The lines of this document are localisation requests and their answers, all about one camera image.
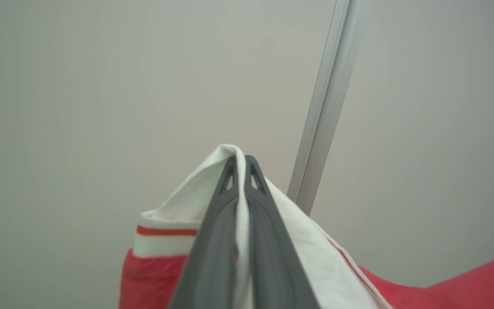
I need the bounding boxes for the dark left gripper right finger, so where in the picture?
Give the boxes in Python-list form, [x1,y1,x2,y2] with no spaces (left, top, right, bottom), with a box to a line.
[244,155,320,309]

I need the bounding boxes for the grey wall frame post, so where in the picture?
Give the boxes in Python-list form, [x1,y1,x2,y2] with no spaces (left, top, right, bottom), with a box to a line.
[287,0,372,216]

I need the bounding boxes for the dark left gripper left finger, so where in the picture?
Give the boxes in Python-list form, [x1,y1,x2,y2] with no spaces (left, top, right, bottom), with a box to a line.
[168,155,239,309]

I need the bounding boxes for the red jersey number 23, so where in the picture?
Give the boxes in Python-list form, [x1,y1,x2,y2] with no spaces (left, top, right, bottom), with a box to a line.
[118,144,494,309]

